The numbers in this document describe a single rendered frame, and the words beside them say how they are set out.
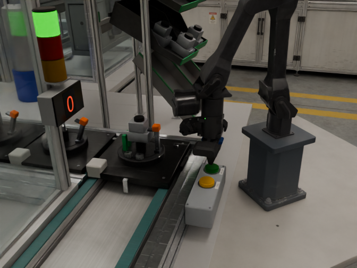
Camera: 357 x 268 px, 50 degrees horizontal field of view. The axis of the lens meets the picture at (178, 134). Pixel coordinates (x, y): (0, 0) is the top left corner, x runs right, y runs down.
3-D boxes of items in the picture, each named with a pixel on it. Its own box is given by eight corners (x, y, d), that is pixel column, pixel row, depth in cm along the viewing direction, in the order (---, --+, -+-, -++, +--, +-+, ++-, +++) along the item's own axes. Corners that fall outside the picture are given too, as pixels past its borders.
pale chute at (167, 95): (201, 110, 138) (209, 103, 135) (186, 124, 127) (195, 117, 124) (151, 51, 136) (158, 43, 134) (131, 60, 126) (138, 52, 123)
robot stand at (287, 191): (307, 198, 111) (317, 136, 102) (266, 212, 105) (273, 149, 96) (275, 173, 123) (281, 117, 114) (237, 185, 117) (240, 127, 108)
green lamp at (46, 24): (64, 32, 83) (61, 9, 81) (52, 38, 79) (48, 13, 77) (44, 32, 84) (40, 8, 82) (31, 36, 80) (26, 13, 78)
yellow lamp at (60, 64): (71, 76, 88) (68, 55, 86) (59, 83, 83) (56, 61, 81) (52, 75, 89) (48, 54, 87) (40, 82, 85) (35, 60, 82)
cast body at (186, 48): (192, 57, 126) (200, 38, 122) (186, 59, 123) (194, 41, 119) (172, 43, 128) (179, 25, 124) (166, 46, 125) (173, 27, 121)
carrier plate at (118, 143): (190, 147, 121) (190, 141, 120) (168, 189, 100) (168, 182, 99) (120, 139, 127) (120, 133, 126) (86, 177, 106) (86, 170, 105)
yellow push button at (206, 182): (215, 183, 102) (215, 176, 101) (212, 191, 99) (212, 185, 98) (201, 181, 103) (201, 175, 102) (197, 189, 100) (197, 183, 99)
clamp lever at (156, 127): (162, 147, 111) (160, 123, 107) (160, 150, 109) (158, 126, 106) (150, 145, 112) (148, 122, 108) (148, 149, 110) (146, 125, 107)
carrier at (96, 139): (117, 138, 127) (113, 103, 122) (82, 176, 107) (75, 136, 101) (53, 131, 133) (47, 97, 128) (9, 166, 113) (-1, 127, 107)
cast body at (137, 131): (153, 136, 111) (152, 115, 108) (148, 143, 108) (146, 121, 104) (126, 133, 113) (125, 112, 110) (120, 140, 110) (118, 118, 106)
